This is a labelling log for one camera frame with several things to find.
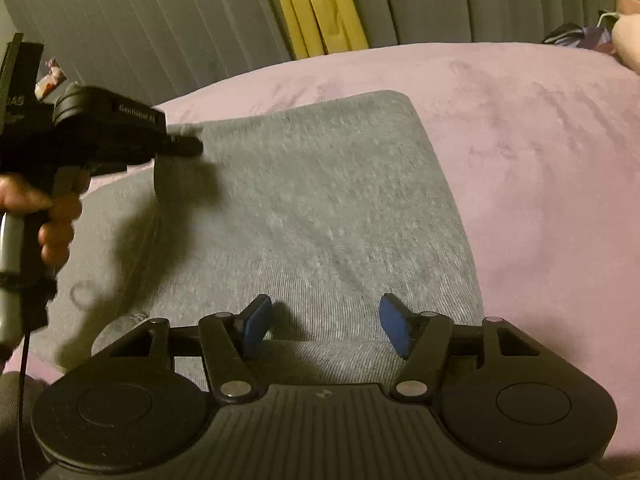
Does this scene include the grey sweatpants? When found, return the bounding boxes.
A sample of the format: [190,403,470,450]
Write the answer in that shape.
[32,91,484,385]

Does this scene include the left hand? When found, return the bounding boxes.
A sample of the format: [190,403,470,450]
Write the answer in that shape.
[1,169,91,272]

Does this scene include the grey curtain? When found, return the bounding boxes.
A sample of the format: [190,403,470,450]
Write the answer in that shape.
[1,0,614,104]

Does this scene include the yellow curtain strip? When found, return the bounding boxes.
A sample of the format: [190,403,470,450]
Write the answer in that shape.
[279,0,369,60]

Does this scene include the pink fleece blanket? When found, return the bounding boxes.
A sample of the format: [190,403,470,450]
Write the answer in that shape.
[4,41,640,461]

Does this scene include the dark items beside bed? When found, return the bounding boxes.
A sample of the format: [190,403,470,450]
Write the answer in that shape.
[541,12,620,55]

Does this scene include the pink plush toy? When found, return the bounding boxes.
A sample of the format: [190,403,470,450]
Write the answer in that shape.
[612,0,640,74]

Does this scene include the black cable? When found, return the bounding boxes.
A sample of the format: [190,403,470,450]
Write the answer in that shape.
[16,328,32,480]

